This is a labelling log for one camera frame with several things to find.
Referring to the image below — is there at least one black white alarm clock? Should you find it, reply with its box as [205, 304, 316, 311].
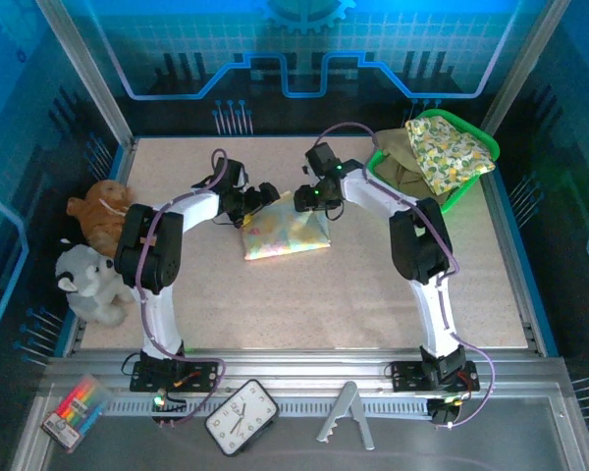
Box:
[204, 378, 280, 457]

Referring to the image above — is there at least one lemon print skirt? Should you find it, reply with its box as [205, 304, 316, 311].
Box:
[404, 116, 497, 195]

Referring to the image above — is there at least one green plastic basket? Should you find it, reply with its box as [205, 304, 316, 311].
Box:
[366, 108, 501, 216]

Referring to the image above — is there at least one marker pen pack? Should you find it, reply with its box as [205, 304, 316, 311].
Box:
[39, 375, 113, 453]

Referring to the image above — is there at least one pastel floral skirt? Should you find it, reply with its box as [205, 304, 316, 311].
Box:
[242, 189, 333, 262]

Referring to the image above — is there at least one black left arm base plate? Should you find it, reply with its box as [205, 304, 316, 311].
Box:
[130, 352, 220, 393]

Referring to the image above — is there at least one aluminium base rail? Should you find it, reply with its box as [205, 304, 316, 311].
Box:
[43, 348, 568, 421]

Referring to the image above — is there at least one grey white husky plush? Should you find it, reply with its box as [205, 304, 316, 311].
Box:
[54, 238, 136, 328]

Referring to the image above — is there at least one olive green skirt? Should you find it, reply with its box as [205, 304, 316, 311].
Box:
[375, 128, 453, 207]

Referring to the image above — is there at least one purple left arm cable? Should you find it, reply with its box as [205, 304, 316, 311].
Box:
[134, 148, 227, 429]

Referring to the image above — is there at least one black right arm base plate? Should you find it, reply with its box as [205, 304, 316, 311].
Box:
[390, 360, 480, 393]

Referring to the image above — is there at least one brown plush toy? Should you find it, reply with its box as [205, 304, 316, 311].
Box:
[66, 180, 134, 259]

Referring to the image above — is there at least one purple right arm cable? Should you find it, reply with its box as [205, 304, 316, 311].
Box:
[313, 121, 497, 431]

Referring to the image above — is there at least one aluminium frame post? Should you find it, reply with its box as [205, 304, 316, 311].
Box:
[33, 0, 136, 148]
[480, 0, 573, 136]

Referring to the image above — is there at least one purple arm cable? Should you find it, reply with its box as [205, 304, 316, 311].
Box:
[313, 121, 497, 431]
[134, 148, 227, 429]

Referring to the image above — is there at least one silver metal stand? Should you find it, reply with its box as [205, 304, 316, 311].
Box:
[316, 381, 376, 451]

